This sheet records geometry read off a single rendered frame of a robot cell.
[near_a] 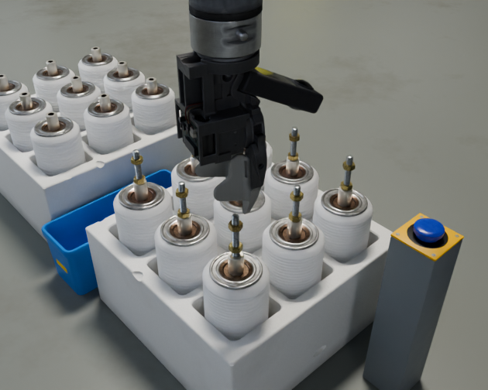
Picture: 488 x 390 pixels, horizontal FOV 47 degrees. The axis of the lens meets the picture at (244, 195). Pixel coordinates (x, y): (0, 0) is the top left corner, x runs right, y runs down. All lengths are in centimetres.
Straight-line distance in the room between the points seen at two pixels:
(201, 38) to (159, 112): 68
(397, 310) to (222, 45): 47
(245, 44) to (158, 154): 70
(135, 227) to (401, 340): 45
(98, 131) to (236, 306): 56
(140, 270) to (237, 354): 23
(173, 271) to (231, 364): 17
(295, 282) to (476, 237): 58
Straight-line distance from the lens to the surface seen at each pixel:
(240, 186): 68
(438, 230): 79
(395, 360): 94
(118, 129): 121
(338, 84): 192
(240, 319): 81
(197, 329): 83
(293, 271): 86
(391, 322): 89
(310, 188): 98
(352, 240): 94
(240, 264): 79
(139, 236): 95
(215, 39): 58
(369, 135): 164
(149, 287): 90
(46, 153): 118
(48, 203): 117
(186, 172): 100
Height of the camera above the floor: 81
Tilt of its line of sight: 36 degrees down
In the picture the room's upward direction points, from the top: straight up
